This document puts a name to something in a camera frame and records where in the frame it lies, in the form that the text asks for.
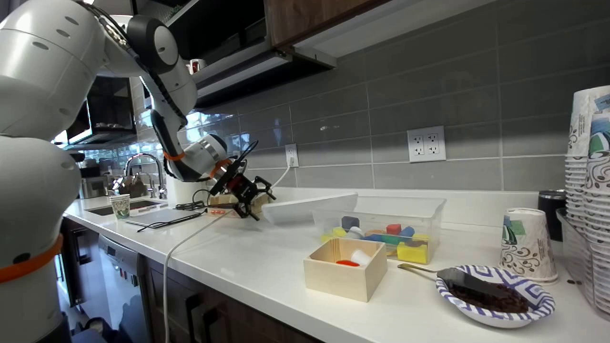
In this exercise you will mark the dark flat tray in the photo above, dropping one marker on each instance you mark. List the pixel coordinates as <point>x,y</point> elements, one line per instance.
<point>164,218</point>

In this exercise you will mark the red block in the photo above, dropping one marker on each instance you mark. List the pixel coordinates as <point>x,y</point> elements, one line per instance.
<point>393,230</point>

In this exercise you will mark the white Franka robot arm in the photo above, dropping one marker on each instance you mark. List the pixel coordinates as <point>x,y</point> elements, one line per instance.
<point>39,192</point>

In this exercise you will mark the stainless dishwasher front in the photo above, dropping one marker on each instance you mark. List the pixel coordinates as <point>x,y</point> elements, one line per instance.
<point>120,287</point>

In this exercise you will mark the dark brown food piece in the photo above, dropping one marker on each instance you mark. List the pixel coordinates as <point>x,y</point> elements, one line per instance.
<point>496,296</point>

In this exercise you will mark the kitchen sink basin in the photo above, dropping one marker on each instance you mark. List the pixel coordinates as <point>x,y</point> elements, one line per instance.
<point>126,209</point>

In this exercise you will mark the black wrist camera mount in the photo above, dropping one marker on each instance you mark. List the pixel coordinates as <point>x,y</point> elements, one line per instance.
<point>231,167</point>

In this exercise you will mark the black open wall cabinet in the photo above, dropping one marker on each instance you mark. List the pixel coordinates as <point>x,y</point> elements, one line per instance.
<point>107,108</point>

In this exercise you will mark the upturned patterned paper cup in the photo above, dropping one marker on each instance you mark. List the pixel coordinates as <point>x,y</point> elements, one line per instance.
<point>528,247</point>

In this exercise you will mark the brown wooden wall cabinet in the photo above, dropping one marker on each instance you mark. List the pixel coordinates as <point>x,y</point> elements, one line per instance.
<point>305,16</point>

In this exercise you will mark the grey under-cabinet shelf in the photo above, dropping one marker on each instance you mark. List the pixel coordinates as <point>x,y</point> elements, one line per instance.
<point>267,68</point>

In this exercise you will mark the dark blue block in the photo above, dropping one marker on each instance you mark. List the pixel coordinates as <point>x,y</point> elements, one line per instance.
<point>349,222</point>

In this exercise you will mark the small white item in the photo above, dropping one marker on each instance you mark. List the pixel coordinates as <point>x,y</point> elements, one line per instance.
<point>361,256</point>

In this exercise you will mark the flat wooden tray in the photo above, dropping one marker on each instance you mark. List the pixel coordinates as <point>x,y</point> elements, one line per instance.
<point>220,203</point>

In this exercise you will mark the small red item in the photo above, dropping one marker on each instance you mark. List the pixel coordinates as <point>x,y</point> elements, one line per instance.
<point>347,262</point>

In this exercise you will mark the chrome sink faucet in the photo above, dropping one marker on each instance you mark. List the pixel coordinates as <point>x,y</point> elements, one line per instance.
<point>157,172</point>

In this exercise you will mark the small outlet with plug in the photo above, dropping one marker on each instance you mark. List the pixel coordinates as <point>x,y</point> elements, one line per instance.
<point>290,155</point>

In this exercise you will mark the black coffee machine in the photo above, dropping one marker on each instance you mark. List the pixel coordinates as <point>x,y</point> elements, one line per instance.
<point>96,184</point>

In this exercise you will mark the red and white mugs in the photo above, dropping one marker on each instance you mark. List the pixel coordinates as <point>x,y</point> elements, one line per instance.
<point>195,66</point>

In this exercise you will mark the white double wall outlet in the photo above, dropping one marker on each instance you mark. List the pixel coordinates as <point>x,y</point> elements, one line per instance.
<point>425,144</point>

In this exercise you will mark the tall paper cup stack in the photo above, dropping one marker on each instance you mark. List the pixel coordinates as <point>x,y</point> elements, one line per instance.
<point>599,222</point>
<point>576,144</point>

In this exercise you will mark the white paper towel roll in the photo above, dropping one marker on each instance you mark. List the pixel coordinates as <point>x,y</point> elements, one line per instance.
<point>181,192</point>

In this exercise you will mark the black cylindrical jar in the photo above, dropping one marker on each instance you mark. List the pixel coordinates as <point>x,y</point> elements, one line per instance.
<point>551,213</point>

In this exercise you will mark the clear plastic container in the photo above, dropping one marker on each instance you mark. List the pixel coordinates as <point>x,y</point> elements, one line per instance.
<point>387,235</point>

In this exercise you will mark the yellow green block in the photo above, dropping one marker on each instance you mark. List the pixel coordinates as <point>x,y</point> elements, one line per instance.
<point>332,235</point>

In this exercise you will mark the light wooden box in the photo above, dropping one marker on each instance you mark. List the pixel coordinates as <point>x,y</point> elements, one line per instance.
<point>344,277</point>

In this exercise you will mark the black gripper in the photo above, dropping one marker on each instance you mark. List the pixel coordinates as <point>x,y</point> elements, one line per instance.
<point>239,184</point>

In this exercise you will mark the small patterned paper cup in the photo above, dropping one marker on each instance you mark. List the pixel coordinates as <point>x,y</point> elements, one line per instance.
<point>120,209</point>

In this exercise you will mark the blue patterned paper plate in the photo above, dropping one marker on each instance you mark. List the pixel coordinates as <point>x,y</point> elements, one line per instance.
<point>507,313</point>

